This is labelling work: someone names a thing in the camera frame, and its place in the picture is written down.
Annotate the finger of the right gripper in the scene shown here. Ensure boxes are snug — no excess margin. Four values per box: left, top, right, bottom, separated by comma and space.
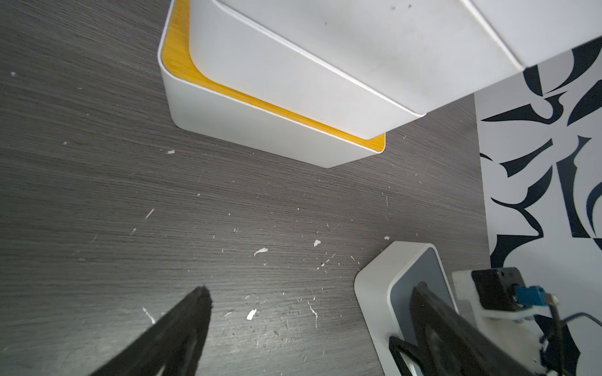
389, 336, 423, 376

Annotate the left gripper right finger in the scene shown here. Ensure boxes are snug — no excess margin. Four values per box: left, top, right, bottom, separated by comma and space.
407, 282, 533, 375

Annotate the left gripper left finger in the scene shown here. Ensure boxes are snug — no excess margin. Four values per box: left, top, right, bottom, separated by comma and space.
93, 286, 213, 375

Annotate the grey top tissue box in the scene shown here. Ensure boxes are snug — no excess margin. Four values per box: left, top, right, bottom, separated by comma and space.
354, 241, 458, 375

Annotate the yellow top tissue box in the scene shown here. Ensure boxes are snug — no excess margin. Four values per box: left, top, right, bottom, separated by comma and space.
158, 1, 386, 168

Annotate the wood tissue box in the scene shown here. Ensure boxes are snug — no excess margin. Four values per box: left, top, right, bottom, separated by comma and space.
189, 1, 421, 139
472, 0, 601, 67
227, 1, 521, 114

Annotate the wood top tissue box front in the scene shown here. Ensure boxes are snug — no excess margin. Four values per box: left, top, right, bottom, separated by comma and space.
472, 0, 601, 67

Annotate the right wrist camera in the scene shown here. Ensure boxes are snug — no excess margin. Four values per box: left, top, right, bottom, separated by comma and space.
452, 267, 549, 375

